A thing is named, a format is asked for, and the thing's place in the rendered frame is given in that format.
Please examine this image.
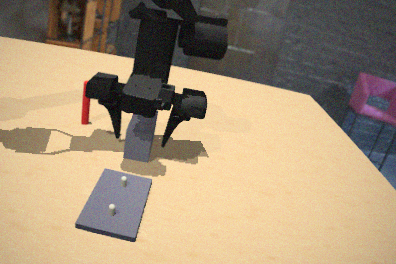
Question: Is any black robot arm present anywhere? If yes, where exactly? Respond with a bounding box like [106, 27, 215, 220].
[122, 0, 228, 118]

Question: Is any red peg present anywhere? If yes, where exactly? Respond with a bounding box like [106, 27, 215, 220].
[81, 81, 90, 125]

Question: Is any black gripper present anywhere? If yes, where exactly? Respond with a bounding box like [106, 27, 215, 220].
[85, 48, 207, 148]

